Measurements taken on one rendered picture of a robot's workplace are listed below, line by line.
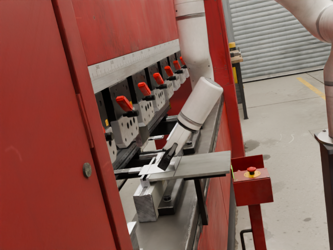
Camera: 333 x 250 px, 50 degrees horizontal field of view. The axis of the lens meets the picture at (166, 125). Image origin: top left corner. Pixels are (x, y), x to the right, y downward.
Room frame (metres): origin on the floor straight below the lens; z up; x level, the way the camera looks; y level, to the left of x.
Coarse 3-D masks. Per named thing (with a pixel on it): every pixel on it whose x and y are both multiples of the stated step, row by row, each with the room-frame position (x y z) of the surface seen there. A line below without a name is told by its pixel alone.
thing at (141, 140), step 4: (140, 128) 1.14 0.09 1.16; (144, 128) 1.18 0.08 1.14; (140, 132) 1.13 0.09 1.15; (144, 132) 1.17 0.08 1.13; (148, 132) 1.22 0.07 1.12; (136, 136) 1.13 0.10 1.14; (140, 136) 1.13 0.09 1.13; (144, 136) 1.17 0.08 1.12; (148, 136) 1.21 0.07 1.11; (136, 140) 1.13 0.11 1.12; (140, 140) 1.13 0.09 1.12; (144, 140) 1.16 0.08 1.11; (140, 144) 1.13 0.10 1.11; (144, 144) 1.18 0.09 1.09; (140, 148) 1.13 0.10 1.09
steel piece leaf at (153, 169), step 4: (176, 160) 1.15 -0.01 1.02; (152, 164) 1.21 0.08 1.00; (156, 164) 1.20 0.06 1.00; (172, 164) 1.17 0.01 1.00; (176, 164) 1.14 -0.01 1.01; (152, 168) 1.17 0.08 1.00; (156, 168) 1.16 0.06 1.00; (168, 168) 1.14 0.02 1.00; (172, 168) 1.13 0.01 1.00; (148, 172) 1.14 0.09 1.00; (152, 172) 1.13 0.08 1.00; (156, 172) 1.13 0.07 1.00; (160, 172) 1.12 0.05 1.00; (164, 172) 1.12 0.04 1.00
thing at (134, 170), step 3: (129, 168) 1.21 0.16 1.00; (132, 168) 1.21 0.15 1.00; (135, 168) 1.20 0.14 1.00; (138, 168) 1.19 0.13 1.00; (141, 168) 1.19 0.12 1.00; (114, 171) 1.21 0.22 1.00; (117, 171) 1.21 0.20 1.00; (120, 171) 1.20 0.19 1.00; (123, 171) 1.19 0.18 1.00; (126, 171) 1.19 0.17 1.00; (129, 171) 1.18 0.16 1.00; (132, 171) 1.18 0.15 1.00; (135, 171) 1.17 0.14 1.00; (138, 171) 1.17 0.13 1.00; (114, 174) 1.19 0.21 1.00; (117, 174) 1.19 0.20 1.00; (120, 174) 1.19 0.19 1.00; (123, 174) 1.18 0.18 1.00
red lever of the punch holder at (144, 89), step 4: (140, 84) 1.05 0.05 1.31; (144, 84) 1.04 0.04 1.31; (140, 88) 1.05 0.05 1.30; (144, 88) 1.05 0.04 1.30; (148, 88) 1.07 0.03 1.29; (144, 92) 1.07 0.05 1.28; (148, 92) 1.07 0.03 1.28; (148, 96) 1.10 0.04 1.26; (152, 96) 1.10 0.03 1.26; (144, 100) 1.11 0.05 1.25; (148, 100) 1.11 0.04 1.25; (152, 100) 1.11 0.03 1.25
